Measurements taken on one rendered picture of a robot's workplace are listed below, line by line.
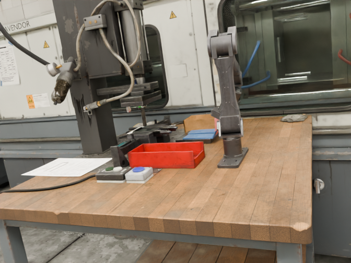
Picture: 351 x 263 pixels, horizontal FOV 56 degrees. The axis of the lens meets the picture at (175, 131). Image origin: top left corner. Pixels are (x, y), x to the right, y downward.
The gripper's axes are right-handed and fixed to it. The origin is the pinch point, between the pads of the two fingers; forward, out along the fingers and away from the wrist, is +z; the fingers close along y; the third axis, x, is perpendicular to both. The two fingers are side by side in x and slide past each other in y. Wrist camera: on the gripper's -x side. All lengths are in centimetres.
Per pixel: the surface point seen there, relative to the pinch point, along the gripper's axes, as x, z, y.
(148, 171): 44.4, 5.9, 6.3
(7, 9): -262, 79, 438
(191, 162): 33.6, 0.8, -2.9
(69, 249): -32, 149, 71
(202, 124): -14.2, 5.1, 10.3
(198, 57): -52, -16, 38
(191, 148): 22.3, 1.6, 1.6
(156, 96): 6.2, -4.3, 28.6
